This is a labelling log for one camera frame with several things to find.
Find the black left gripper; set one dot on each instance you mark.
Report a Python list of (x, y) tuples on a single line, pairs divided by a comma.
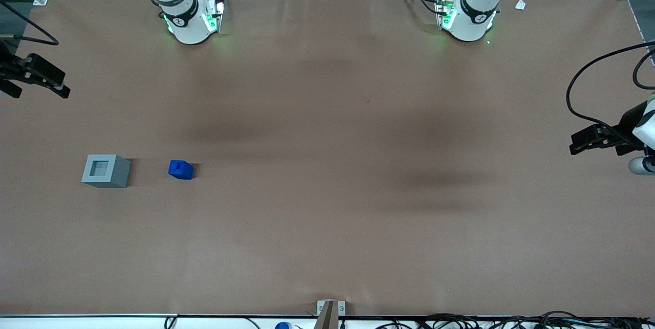
[(623, 132)]

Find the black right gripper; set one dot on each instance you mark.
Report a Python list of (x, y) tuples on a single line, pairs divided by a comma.
[(9, 69)]

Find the blue plastic part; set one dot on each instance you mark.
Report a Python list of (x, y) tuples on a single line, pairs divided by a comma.
[(181, 171)]

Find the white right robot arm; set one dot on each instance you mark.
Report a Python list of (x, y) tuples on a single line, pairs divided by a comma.
[(189, 24)]

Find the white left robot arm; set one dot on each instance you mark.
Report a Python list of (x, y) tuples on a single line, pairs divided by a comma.
[(473, 19)]

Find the gray square base block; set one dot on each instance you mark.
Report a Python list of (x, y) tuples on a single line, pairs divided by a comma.
[(120, 174)]

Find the white paper scrap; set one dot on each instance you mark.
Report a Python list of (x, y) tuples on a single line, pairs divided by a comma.
[(520, 4)]

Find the large paper table cover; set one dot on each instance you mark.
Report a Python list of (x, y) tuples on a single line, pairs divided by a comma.
[(327, 175)]

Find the blue round cap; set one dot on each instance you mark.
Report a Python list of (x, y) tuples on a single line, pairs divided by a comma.
[(282, 326)]

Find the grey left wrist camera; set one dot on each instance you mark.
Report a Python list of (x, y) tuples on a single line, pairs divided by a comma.
[(642, 165)]

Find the metal mounting bracket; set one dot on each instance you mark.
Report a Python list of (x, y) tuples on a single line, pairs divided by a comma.
[(330, 309)]

